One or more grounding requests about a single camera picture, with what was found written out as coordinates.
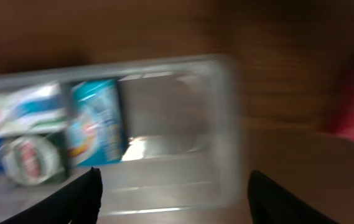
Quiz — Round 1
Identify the blue Kool Fever box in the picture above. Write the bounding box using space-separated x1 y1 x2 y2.
58 80 124 166

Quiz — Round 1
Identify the white blue Panadol box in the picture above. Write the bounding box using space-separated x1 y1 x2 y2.
0 83 67 138

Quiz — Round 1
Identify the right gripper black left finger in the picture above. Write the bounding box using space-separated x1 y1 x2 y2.
1 167 103 224

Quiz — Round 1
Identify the green round-logo box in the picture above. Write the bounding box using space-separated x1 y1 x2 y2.
1 132 70 187

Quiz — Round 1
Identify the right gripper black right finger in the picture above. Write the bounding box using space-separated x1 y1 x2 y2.
248 170 337 224

